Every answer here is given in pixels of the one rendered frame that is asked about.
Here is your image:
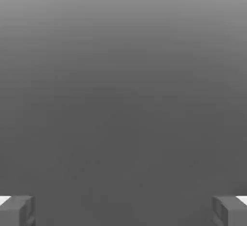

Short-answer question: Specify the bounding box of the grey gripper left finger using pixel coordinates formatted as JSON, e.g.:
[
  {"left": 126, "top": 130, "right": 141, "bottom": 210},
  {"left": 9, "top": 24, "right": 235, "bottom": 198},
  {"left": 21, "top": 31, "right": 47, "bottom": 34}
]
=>
[{"left": 0, "top": 195, "right": 36, "bottom": 226}]

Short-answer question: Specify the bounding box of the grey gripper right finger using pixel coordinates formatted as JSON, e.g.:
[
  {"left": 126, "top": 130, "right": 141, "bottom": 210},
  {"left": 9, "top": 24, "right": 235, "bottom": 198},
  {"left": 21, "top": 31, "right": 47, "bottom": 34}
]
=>
[{"left": 211, "top": 195, "right": 247, "bottom": 226}]

